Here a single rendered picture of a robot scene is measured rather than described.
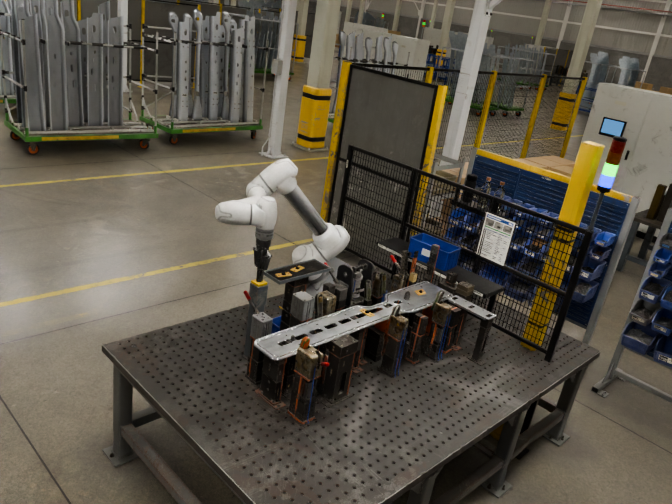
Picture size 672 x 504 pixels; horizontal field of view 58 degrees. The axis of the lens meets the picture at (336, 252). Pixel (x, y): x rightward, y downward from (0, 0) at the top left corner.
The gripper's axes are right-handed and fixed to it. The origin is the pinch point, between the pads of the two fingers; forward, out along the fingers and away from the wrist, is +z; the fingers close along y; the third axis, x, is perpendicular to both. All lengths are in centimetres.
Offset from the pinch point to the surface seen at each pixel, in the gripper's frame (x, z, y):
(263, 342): -17.5, 18.9, 28.3
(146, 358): -46, 49, -27
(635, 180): 743, 42, -70
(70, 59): 185, -6, -679
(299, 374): -14, 25, 51
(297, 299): 12.2, 9.2, 16.7
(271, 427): -27, 49, 51
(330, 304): 31.7, 14.8, 21.9
